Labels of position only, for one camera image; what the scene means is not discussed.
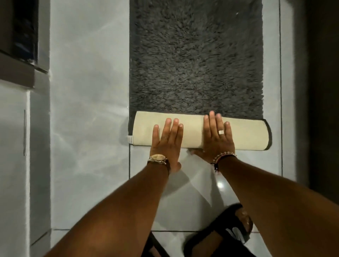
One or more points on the person's left hand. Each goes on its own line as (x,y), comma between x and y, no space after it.
(165,147)

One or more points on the gold wristwatch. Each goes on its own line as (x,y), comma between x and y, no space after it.
(159,158)

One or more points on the person's right thumb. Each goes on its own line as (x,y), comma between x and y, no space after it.
(196,152)

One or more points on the grey shaggy rug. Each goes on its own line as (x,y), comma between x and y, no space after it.
(196,58)

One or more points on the dark window frame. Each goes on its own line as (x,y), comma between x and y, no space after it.
(23,42)

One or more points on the person's right little finger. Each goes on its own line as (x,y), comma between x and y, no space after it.
(228,131)

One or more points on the person's right forearm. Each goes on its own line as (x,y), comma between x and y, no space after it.
(280,209)

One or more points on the person's right hand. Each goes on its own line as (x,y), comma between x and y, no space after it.
(217,144)

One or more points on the person's right middle finger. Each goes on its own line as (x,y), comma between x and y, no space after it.
(213,123)

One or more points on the black slide sandal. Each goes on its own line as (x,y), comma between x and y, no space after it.
(152,246)
(227,225)

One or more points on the person's left little finger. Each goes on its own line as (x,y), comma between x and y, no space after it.
(156,132)

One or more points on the person's right foot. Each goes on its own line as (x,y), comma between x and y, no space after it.
(206,245)

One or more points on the person's left thumb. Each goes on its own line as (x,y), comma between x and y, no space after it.
(176,167)

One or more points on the person's left middle finger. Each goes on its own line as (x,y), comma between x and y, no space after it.
(174,131)

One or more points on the dark wooden door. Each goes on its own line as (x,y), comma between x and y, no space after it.
(324,92)

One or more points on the person's left forearm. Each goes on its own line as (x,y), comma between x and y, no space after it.
(116,214)

